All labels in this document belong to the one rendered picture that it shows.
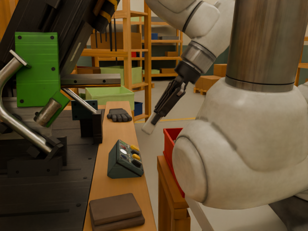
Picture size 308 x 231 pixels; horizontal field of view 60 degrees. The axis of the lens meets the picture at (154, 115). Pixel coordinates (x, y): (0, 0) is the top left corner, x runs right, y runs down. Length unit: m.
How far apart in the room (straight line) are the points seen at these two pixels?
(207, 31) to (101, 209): 0.52
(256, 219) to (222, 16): 0.50
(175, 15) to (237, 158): 0.50
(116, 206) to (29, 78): 0.45
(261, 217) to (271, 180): 0.21
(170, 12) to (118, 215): 0.54
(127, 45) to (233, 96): 3.05
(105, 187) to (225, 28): 0.52
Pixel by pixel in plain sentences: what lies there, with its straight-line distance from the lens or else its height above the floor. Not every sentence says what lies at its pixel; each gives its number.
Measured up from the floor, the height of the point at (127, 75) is 0.87.
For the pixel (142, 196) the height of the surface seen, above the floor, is 0.90.
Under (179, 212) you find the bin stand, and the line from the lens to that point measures 0.83.
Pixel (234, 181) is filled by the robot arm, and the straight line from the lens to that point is 0.39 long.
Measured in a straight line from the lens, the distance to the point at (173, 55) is 9.80.
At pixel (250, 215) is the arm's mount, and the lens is 0.62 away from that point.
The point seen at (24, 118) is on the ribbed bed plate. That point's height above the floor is 1.04.
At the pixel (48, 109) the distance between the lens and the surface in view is 0.77.
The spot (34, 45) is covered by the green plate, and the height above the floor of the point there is 1.24.
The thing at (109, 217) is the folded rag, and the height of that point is 0.93.
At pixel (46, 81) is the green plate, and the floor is 1.14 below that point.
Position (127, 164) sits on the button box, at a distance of 0.71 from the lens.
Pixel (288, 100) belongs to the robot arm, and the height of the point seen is 1.16.
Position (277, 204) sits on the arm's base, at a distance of 0.64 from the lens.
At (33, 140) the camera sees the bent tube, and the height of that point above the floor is 0.99.
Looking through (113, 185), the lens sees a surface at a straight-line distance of 0.69.
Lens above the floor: 1.24
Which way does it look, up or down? 15 degrees down
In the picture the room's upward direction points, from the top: straight up
